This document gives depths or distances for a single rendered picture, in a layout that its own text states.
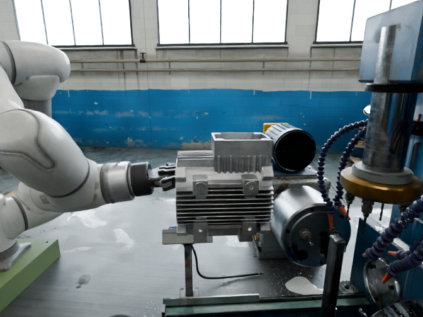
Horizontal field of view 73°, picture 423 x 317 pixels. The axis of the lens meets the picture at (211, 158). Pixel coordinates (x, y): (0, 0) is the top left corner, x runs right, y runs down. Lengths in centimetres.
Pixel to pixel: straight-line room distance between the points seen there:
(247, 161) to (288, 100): 580
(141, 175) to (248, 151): 23
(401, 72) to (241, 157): 37
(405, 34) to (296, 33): 574
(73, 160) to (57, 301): 79
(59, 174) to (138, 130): 634
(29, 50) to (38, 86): 11
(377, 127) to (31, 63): 99
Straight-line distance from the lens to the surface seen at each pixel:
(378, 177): 75
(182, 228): 62
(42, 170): 53
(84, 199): 64
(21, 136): 50
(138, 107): 678
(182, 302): 95
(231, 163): 59
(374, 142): 76
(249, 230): 61
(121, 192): 63
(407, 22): 73
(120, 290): 123
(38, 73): 110
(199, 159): 60
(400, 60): 72
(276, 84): 633
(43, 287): 135
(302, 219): 103
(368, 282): 104
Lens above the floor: 156
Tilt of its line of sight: 16 degrees down
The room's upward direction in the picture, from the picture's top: straight up
